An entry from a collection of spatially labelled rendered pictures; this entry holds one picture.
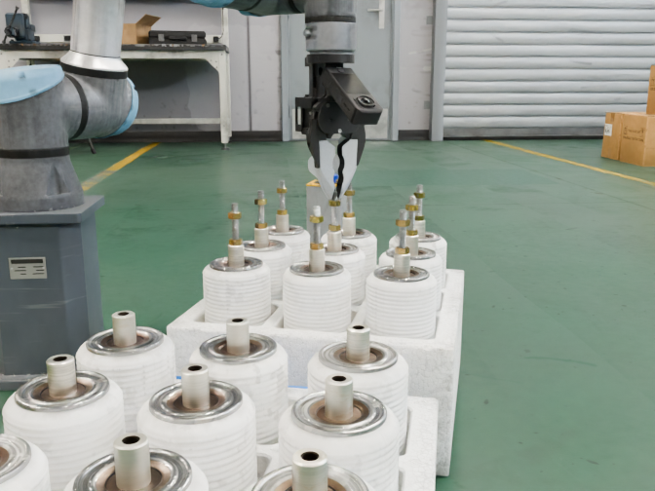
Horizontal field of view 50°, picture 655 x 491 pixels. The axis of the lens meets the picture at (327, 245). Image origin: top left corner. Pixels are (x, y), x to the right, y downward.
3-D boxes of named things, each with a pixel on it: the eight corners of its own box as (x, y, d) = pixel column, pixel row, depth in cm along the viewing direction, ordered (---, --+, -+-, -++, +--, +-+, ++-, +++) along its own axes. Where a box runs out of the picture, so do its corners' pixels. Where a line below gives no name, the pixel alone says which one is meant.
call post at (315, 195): (306, 339, 141) (305, 185, 134) (314, 327, 148) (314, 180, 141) (341, 342, 140) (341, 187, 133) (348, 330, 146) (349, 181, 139)
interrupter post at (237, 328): (222, 356, 68) (221, 323, 67) (230, 347, 70) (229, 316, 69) (247, 358, 68) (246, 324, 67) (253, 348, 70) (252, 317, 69)
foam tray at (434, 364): (172, 445, 100) (165, 325, 96) (257, 347, 137) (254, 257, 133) (448, 477, 92) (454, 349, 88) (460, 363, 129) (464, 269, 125)
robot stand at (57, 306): (-20, 392, 118) (-42, 215, 111) (17, 350, 136) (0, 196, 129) (94, 387, 119) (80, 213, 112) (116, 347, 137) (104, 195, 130)
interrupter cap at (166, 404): (133, 423, 55) (133, 415, 54) (170, 383, 62) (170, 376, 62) (226, 432, 53) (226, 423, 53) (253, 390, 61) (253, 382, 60)
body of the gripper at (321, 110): (336, 133, 112) (336, 56, 110) (364, 137, 105) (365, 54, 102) (293, 135, 109) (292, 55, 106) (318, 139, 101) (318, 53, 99)
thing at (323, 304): (360, 399, 99) (361, 276, 95) (293, 408, 96) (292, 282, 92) (337, 373, 108) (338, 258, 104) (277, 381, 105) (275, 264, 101)
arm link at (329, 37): (366, 22, 101) (315, 20, 97) (366, 56, 102) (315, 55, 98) (341, 26, 107) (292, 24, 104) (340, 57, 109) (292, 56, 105)
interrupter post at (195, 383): (176, 411, 57) (174, 373, 56) (187, 397, 59) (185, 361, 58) (206, 413, 56) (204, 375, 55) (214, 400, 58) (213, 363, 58)
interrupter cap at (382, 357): (311, 373, 64) (311, 365, 64) (326, 343, 71) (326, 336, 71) (394, 379, 63) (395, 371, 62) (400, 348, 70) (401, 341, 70)
